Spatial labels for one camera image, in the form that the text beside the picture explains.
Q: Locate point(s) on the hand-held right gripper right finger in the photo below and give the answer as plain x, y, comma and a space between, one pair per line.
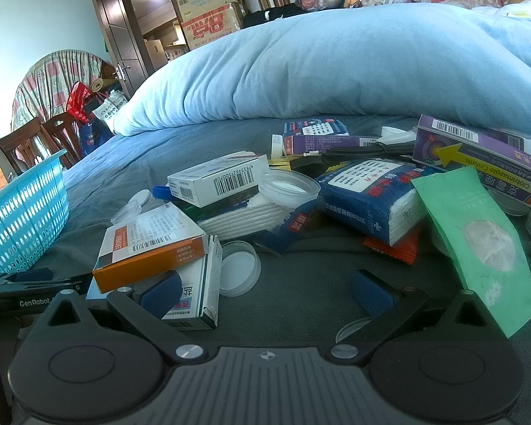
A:
371, 292

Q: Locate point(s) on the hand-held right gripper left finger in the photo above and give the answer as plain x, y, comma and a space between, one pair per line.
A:
161, 294

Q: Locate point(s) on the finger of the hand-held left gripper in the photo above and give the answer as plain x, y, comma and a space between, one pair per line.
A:
26, 275
66, 284

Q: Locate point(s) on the white blue medicine box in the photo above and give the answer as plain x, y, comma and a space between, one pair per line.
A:
199, 283

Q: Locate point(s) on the ribbed clear plastic lid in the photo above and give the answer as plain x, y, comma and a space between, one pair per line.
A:
353, 330

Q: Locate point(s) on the blue plastic basket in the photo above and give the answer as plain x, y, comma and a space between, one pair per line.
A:
22, 217

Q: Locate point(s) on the blue tissue pack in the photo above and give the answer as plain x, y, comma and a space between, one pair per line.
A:
367, 199

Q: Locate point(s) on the orange packet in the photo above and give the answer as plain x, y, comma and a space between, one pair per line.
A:
391, 250

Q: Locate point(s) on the orange white medicine box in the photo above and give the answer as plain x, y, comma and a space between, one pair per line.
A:
150, 241

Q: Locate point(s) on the blue bed sheet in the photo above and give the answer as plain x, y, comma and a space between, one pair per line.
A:
309, 283

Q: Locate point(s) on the blue plastic cap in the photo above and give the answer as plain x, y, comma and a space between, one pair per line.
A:
160, 191

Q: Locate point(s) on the green pouch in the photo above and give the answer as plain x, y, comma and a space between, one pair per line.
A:
482, 248

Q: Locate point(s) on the white barcode medicine box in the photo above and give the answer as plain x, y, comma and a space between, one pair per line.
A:
217, 179

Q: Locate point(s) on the clear plastic cup lid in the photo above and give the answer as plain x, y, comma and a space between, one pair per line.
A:
290, 188

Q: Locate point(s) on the blue bag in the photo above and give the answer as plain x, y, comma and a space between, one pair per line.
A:
93, 137

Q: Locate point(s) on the yellow sachet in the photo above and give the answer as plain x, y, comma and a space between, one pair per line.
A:
279, 162

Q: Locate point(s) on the small purple box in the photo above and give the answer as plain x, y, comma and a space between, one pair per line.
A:
316, 135

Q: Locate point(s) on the long purple cream box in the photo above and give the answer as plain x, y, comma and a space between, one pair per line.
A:
478, 161

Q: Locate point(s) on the white printed bag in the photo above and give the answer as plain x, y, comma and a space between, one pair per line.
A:
108, 108

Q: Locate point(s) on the red bag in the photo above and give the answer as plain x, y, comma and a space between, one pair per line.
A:
77, 99

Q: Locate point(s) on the cloth covered round table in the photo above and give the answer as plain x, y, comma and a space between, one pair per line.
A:
48, 79

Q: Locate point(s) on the yellow rolled mat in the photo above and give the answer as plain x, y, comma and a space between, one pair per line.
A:
101, 85

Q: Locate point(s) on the white purple box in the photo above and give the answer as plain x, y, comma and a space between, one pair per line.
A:
524, 141

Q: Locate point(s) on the light blue duvet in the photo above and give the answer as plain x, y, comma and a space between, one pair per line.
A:
336, 66

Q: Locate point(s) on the dark wooden door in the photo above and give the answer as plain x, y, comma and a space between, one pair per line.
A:
115, 31

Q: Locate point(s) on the plain cardboard box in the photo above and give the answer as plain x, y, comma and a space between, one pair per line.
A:
203, 2

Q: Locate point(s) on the black clothing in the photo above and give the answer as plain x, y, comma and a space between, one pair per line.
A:
270, 14

